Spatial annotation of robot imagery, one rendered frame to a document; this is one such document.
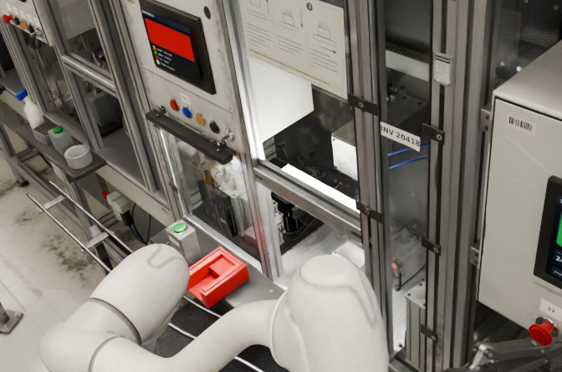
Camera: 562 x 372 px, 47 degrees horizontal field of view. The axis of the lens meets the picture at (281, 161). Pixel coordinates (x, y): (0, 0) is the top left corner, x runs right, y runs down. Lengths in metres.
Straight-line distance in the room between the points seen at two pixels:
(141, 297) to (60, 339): 0.15
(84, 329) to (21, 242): 2.72
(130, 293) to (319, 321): 0.55
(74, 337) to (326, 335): 0.57
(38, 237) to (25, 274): 0.28
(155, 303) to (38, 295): 2.32
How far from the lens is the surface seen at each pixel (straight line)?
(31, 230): 3.97
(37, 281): 3.63
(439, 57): 1.06
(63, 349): 1.22
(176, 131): 1.81
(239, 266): 1.93
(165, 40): 1.66
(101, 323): 1.21
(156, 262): 1.29
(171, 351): 2.16
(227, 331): 0.90
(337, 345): 0.77
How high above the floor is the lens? 2.32
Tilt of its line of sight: 36 degrees down
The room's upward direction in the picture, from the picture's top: 9 degrees counter-clockwise
